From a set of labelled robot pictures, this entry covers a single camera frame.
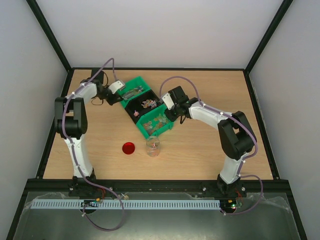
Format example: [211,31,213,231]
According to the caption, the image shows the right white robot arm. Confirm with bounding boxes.
[161,86,257,196]

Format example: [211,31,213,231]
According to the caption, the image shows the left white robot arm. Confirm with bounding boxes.
[54,71,125,202]

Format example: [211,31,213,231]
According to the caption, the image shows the clear glass jar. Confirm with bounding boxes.
[146,136,160,157]

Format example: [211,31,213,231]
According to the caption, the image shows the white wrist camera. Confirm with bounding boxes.
[160,92,175,110]
[108,80,126,95]

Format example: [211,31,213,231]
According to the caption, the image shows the green bin wrapped candies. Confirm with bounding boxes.
[117,76,151,108]

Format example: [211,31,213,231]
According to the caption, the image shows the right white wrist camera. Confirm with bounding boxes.
[160,92,175,110]

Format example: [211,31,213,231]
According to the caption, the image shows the green bin star candies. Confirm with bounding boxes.
[136,104,174,139]

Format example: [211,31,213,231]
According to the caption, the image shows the black bin lollipops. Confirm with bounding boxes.
[124,89,162,124]

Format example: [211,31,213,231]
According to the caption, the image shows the metal candy scoop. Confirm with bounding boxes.
[122,91,135,100]

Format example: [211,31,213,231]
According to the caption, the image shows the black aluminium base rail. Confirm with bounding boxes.
[24,178,291,200]

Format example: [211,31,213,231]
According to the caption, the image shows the red jar lid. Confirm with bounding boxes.
[122,142,136,155]

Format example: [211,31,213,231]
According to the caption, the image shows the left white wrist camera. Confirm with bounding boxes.
[108,80,126,95]

